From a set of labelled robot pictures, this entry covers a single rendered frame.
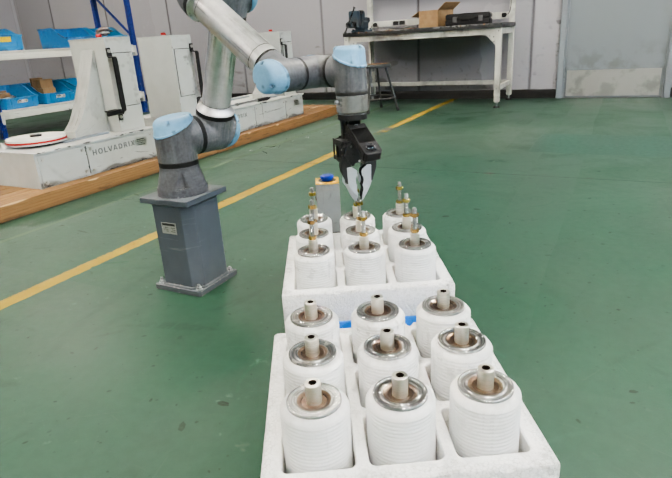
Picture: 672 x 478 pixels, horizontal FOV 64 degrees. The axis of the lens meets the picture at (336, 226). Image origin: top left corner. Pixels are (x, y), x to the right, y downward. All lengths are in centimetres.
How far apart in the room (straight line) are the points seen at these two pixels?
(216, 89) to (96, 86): 193
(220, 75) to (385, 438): 117
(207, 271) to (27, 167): 164
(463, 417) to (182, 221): 109
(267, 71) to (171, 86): 268
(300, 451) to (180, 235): 102
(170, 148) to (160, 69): 232
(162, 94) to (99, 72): 56
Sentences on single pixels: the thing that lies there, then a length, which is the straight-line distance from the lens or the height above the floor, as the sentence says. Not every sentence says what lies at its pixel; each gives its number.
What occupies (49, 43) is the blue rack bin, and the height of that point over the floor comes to 85.
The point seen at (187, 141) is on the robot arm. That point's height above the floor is 46.
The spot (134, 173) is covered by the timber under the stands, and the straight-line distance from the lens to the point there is 338.
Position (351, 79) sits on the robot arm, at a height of 62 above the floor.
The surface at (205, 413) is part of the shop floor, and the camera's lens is 121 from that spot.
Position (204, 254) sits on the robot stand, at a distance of 169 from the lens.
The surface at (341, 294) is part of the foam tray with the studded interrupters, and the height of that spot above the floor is 17.
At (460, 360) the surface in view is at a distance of 86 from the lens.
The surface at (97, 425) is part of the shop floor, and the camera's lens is 127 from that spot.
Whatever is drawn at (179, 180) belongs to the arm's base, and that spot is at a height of 35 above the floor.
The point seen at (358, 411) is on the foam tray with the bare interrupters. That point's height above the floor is 18.
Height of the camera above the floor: 71
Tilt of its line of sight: 19 degrees down
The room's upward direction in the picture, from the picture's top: 4 degrees counter-clockwise
